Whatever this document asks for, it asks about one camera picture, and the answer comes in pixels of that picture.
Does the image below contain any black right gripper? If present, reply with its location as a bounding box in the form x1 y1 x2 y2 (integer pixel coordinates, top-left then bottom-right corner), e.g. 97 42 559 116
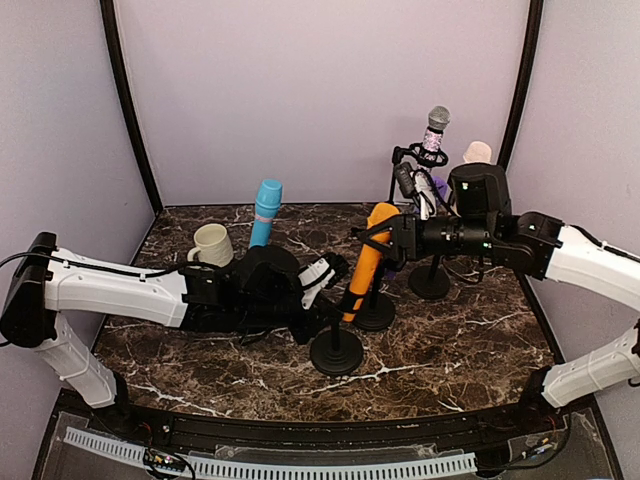
362 211 498 260

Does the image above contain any black right corner post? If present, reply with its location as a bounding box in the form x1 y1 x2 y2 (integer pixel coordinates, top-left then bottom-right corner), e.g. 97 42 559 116
497 0 545 172

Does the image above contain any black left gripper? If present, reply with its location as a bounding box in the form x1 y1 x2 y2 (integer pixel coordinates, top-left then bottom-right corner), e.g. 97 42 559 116
240 290 344 347

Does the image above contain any white slotted cable duct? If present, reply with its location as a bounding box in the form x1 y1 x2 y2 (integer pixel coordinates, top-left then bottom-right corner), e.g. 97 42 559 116
63 427 477 479

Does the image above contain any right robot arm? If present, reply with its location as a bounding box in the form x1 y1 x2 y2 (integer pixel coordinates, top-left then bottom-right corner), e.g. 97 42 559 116
359 163 639 434

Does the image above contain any cream ceramic mug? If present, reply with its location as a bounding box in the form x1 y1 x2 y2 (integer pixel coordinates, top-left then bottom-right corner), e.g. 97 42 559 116
187 223 234 267

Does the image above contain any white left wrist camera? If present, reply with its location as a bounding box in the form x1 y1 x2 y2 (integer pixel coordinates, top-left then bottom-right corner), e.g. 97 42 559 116
298 252 349 310

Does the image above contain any orange toy microphone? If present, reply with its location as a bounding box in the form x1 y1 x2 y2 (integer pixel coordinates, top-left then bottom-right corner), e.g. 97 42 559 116
341 202 400 323

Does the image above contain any black corner post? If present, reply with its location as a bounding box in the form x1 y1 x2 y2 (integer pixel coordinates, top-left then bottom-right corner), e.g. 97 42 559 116
99 0 164 216
497 0 545 172

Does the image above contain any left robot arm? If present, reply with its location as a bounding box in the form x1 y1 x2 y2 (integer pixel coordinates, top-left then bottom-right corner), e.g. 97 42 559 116
1 232 349 438

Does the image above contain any black front frame rail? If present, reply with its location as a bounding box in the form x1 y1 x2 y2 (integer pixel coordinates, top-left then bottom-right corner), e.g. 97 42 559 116
49 389 591 461

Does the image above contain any black tripod mic stand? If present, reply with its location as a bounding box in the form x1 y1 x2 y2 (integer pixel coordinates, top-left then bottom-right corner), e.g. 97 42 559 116
387 142 449 211

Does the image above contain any silver glitter microphone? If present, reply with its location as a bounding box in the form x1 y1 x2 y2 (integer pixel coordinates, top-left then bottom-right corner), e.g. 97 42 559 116
419 106 451 168

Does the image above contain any black left corner post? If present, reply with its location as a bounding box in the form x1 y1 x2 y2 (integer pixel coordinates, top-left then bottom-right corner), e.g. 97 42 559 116
99 0 164 216

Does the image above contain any purple toy microphone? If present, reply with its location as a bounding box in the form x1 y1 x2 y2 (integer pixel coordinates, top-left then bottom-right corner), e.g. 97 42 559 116
384 174 454 284

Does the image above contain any pink toy microphone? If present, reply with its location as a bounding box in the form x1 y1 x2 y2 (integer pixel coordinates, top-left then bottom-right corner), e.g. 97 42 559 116
463 141 492 164

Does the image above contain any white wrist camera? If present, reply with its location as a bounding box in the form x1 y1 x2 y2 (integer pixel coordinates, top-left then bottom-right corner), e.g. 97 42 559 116
298 252 349 310
393 162 437 221

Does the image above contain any black round-base purple mic stand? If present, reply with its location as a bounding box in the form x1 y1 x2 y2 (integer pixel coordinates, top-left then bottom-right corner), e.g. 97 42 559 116
353 284 396 332

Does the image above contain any blue toy microphone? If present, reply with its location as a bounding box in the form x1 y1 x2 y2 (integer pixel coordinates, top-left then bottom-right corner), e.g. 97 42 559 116
249 179 283 248

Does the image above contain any black round-base orange mic stand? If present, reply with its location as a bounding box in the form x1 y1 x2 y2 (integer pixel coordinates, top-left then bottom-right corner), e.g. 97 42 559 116
310 296 364 377

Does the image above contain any black round-base pink mic stand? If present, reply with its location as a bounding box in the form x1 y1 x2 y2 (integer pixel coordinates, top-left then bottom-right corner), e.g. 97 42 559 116
408 255 451 300

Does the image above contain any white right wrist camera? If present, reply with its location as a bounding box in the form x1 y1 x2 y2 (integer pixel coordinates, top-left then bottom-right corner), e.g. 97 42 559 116
393 162 437 221

